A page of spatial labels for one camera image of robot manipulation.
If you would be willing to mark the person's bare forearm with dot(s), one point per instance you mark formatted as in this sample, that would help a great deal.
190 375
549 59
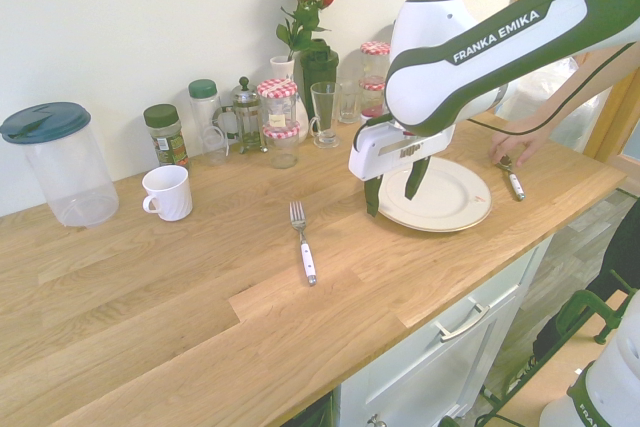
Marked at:
585 97

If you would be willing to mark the jam jar red checkered lid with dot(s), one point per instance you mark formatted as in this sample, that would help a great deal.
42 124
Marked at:
372 99

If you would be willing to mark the green clamp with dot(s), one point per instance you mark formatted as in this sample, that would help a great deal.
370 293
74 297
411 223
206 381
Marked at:
595 309

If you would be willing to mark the white kitchen cabinet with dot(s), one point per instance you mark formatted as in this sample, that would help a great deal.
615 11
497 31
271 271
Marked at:
440 347

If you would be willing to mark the red roses bunch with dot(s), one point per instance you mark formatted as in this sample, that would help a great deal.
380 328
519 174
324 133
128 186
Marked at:
312 2

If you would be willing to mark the clear pitcher with blue lid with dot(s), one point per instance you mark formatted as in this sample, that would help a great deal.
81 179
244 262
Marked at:
60 167

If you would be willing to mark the dark green shaker bottle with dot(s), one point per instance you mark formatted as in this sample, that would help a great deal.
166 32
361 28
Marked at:
320 64

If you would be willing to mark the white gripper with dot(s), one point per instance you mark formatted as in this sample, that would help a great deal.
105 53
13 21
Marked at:
380 152

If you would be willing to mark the small clear drinking glass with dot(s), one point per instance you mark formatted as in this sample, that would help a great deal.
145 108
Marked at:
349 102

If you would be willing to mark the tall jar red checkered lid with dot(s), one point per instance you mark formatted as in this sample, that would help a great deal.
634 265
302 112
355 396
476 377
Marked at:
277 104

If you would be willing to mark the person's bare hand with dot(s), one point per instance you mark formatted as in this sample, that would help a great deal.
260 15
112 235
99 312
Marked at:
520 142

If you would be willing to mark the white gold-rimmed plate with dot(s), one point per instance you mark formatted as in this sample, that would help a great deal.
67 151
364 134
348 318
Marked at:
450 197

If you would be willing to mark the clear bottle with green cap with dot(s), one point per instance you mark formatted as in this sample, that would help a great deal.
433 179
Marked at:
204 107

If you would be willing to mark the white ceramic vase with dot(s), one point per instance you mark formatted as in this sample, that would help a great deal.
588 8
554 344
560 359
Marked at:
295 92

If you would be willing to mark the empty jar red checkered lid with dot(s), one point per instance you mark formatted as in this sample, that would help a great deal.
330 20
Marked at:
375 62

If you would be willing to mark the short jar red checkered lid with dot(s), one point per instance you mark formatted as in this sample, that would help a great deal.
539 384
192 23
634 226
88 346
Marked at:
282 147

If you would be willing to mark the coffee jar with green lid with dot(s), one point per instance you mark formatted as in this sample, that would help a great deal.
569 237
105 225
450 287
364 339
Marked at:
167 139

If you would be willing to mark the white ribbed mug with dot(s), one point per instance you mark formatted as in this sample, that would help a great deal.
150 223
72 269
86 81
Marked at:
170 194

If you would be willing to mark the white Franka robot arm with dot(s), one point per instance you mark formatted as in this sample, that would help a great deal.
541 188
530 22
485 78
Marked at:
480 62

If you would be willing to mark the glass french press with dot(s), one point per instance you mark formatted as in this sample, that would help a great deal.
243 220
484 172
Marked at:
246 117

